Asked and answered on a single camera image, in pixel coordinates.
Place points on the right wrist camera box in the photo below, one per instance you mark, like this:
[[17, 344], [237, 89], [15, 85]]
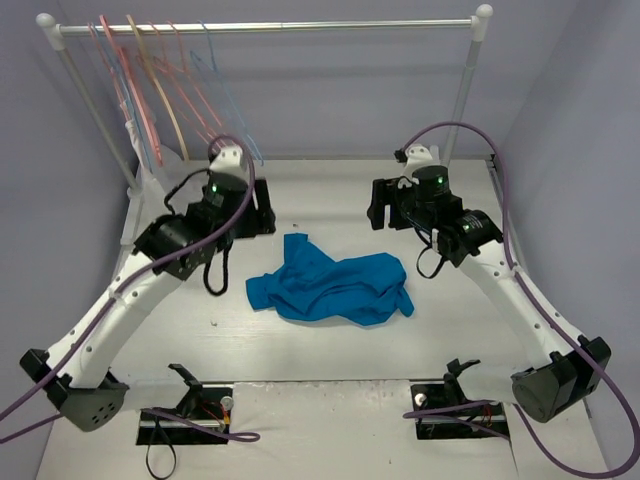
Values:
[[416, 156]]

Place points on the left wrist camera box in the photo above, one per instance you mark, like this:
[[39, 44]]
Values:
[[230, 160]]

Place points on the beige hanger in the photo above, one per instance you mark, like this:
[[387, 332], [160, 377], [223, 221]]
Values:
[[150, 70]]

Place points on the red hanger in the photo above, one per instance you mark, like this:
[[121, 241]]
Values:
[[192, 104]]

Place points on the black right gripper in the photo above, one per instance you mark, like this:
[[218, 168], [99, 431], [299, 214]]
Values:
[[381, 205]]

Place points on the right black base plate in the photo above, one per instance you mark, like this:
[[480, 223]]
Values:
[[444, 413]]

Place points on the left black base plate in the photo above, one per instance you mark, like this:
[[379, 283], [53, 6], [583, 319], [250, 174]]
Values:
[[205, 404]]

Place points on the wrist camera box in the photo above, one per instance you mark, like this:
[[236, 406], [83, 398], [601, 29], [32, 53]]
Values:
[[230, 160], [416, 156]]

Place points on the blue t shirt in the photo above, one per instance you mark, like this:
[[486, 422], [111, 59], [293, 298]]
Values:
[[310, 286]]

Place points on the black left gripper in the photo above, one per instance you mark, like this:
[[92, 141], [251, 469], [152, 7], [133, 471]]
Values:
[[261, 208]]

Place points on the blue hanger on rack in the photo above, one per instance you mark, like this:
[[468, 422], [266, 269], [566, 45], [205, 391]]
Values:
[[122, 91]]

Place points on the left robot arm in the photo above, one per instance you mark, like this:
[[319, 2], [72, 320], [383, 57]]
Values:
[[75, 372]]

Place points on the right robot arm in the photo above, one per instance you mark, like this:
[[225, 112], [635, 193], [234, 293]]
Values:
[[561, 360]]

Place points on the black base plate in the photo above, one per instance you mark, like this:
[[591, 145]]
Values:
[[205, 404], [444, 413]]

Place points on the white mesh garment bag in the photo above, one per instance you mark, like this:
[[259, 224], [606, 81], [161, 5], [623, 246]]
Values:
[[157, 179]]

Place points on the pink hanger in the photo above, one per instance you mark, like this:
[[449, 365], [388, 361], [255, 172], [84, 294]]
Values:
[[141, 107]]

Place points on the white clothes rack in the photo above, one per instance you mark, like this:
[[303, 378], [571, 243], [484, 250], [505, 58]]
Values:
[[56, 34]]

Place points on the light blue wire hanger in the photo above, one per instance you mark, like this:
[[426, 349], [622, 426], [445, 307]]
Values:
[[213, 77]]

